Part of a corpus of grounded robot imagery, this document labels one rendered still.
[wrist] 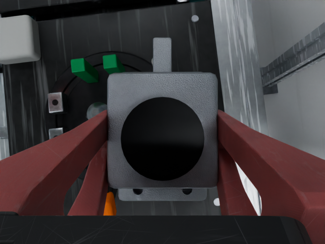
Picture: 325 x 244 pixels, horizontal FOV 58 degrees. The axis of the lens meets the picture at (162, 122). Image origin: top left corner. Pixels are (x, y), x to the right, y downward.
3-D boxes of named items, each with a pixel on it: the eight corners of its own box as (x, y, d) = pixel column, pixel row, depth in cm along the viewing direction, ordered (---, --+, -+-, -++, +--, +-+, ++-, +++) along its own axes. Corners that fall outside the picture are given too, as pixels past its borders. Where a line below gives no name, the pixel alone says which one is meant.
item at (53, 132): (70, 147, 30) (65, 147, 28) (55, 148, 30) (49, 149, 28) (68, 127, 30) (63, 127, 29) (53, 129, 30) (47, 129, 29)
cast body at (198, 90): (199, 189, 17) (225, 230, 10) (125, 189, 17) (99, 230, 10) (199, 47, 17) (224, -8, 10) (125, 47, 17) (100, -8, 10)
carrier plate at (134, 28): (234, 214, 33) (238, 219, 31) (24, 236, 34) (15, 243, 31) (208, 7, 34) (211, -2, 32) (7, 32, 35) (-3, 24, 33)
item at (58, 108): (68, 113, 30) (63, 111, 29) (54, 114, 30) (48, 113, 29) (66, 93, 30) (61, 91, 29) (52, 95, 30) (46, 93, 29)
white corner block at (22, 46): (49, 64, 35) (32, 54, 31) (10, 69, 35) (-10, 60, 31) (45, 26, 35) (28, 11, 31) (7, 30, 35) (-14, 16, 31)
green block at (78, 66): (99, 82, 30) (85, 71, 25) (87, 83, 30) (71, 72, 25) (98, 70, 30) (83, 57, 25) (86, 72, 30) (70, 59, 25)
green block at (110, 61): (126, 79, 30) (117, 67, 25) (114, 80, 30) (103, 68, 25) (125, 67, 30) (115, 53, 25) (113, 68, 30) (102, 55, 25)
